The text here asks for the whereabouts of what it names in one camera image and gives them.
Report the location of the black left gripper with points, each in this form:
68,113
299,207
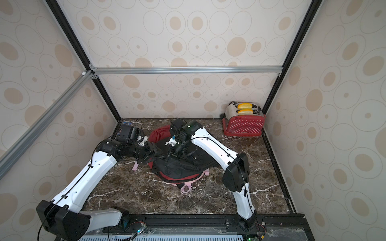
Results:
152,148

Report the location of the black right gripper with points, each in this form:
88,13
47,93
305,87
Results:
176,149

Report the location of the red backpack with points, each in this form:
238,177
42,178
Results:
159,137

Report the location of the pink backpack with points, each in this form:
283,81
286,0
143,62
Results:
185,184

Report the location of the black backpack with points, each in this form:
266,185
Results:
198,161

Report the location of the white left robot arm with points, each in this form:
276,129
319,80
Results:
62,216

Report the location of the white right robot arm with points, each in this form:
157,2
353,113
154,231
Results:
235,165

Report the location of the red polka dot toaster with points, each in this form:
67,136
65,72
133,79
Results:
242,125

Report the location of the yellow toast slice front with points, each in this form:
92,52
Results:
245,111

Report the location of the yellow toast slice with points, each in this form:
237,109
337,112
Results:
245,111
245,106

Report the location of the yellow toast slice rear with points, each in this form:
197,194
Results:
245,106

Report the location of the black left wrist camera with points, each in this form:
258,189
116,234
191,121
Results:
130,135

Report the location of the horizontal aluminium rail back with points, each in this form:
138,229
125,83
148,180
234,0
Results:
186,70

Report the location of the aluminium rail left wall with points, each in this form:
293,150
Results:
13,154

